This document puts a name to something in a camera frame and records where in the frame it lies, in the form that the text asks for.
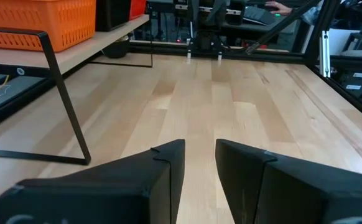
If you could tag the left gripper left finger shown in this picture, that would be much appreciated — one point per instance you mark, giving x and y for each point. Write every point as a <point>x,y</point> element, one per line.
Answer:
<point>122,193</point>

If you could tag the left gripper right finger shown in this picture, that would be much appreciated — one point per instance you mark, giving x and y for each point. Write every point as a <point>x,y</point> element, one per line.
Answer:
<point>293,196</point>

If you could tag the black slotted plastic basket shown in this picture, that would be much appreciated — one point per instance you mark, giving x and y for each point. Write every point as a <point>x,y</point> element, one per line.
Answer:
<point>112,14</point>

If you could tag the red slotted plastic basket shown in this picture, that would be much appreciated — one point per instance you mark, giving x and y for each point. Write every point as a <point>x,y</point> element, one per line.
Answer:
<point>137,7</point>

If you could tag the orange slotted plastic basket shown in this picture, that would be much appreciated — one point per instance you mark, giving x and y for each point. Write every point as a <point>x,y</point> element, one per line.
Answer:
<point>44,21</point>

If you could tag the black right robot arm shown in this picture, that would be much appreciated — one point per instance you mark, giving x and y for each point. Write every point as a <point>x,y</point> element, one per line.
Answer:
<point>207,40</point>

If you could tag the wooden shelf black metal legs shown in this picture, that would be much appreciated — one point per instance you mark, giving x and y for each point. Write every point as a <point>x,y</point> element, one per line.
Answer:
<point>75,56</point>

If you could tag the white paper sheet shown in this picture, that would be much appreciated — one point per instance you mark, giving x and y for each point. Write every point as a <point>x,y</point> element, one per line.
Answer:
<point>339,42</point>

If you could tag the black laptop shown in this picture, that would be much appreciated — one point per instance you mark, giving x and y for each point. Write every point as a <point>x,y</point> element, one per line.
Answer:
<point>258,15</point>

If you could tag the person's hand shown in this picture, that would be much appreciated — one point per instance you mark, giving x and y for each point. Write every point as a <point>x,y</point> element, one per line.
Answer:
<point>277,7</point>

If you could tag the silver aluminium bracket post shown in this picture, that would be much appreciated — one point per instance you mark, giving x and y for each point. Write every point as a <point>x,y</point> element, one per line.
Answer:
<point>325,53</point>

